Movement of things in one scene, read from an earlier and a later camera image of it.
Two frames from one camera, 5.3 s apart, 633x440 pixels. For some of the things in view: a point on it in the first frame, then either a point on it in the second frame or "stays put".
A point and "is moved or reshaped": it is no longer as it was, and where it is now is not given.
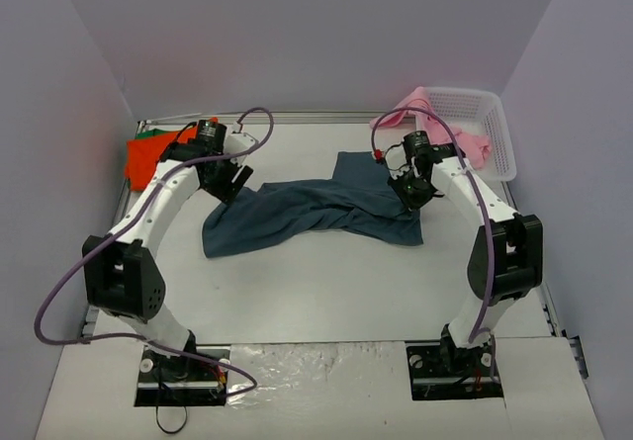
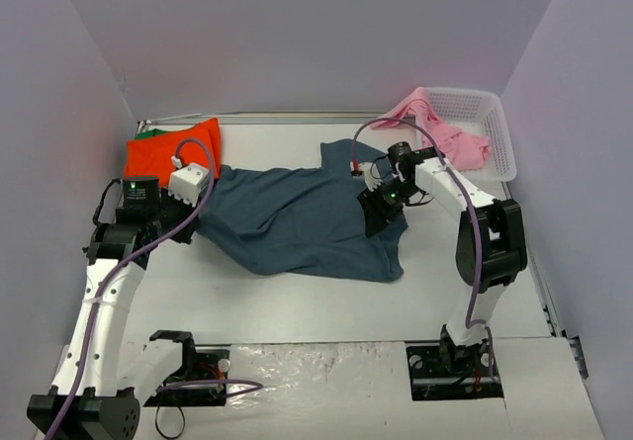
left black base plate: [166, 381] stays put
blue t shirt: [357, 199] is moved or reshaped
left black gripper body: [227, 178] -> [184, 218]
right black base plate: [439, 370] stays put
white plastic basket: [484, 112] stays put
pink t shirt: [472, 148] stays put
